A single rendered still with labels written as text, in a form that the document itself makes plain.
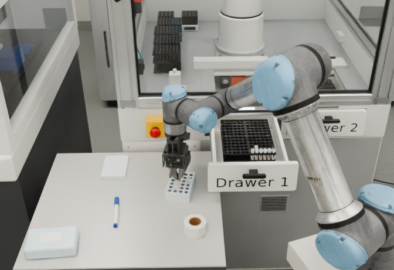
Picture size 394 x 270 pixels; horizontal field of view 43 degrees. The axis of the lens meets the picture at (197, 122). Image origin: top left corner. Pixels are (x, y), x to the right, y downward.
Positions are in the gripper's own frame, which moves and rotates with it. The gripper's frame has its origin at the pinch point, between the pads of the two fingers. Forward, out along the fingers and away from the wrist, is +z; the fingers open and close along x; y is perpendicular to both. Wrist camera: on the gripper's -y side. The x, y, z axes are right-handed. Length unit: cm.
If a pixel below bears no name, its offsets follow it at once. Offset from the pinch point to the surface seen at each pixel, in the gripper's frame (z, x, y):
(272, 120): -6.6, 30.8, -30.9
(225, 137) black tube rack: -8.5, 14.7, -13.3
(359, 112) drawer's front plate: -11, 62, -34
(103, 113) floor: 81, -91, -167
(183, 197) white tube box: 3.0, 3.3, 7.5
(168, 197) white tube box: 3.4, -1.9, 7.5
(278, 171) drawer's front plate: -8.8, 33.8, 3.7
